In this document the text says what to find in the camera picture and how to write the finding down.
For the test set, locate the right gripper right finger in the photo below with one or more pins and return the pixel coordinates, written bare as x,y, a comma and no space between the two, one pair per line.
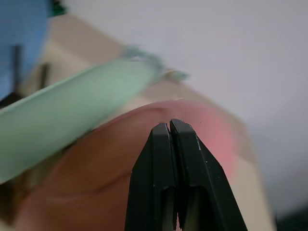
204,187

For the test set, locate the blue plate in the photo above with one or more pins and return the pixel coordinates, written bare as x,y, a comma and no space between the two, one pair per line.
21,29

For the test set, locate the pink plate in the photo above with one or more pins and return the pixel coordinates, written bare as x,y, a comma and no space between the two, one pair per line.
96,180

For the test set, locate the green plastic dustpan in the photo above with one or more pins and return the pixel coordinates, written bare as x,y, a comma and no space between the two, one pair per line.
144,56

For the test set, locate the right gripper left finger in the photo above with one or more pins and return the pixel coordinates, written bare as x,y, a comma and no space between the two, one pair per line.
154,180

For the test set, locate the green plate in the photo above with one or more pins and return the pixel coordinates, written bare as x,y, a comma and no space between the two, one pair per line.
60,120

